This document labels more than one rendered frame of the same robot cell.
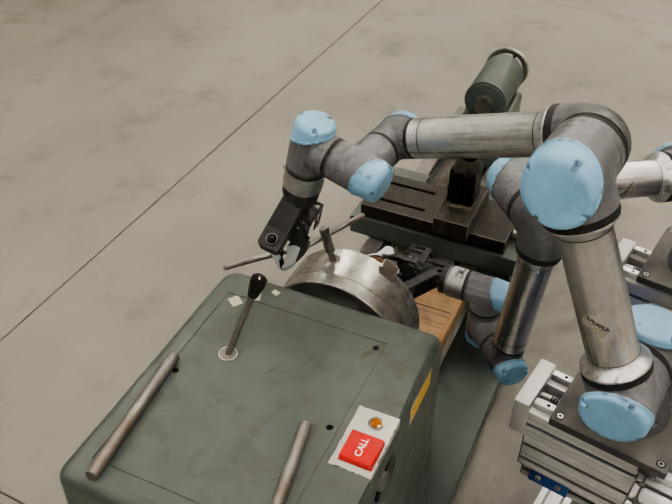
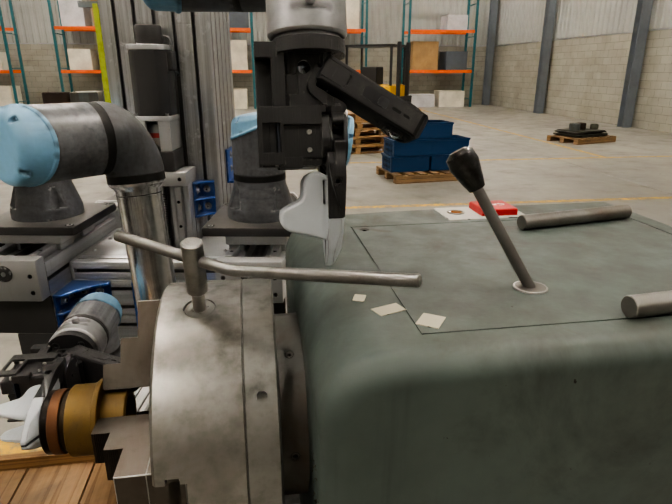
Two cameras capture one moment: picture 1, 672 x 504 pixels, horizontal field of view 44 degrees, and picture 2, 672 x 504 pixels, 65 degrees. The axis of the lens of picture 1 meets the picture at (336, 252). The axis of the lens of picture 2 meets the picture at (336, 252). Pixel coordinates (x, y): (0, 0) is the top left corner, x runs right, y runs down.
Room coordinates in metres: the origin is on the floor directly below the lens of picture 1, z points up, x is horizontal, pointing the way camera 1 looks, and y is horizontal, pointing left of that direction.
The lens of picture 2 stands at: (1.55, 0.53, 1.48)
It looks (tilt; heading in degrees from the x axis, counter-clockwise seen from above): 19 degrees down; 237
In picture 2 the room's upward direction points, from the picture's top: straight up
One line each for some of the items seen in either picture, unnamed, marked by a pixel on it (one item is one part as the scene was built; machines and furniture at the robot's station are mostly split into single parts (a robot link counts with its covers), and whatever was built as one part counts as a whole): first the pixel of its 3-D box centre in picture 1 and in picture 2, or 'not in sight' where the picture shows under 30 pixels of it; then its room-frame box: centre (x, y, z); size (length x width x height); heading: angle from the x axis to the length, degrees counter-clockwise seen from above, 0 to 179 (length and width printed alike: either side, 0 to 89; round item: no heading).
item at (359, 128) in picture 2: not in sight; (351, 131); (-4.31, -7.88, 0.36); 1.26 x 0.86 x 0.73; 165
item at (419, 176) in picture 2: not in sight; (425, 149); (-3.73, -5.19, 0.39); 1.20 x 0.80 x 0.79; 162
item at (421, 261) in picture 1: (425, 270); (52, 374); (1.52, -0.22, 1.08); 0.12 x 0.09 x 0.08; 65
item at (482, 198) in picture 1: (460, 209); not in sight; (1.89, -0.35, 1.00); 0.20 x 0.10 x 0.05; 156
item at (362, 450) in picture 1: (361, 450); (492, 210); (0.86, -0.05, 1.26); 0.06 x 0.06 x 0.02; 66
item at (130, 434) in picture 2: not in sight; (140, 461); (1.47, 0.03, 1.08); 0.12 x 0.11 x 0.05; 66
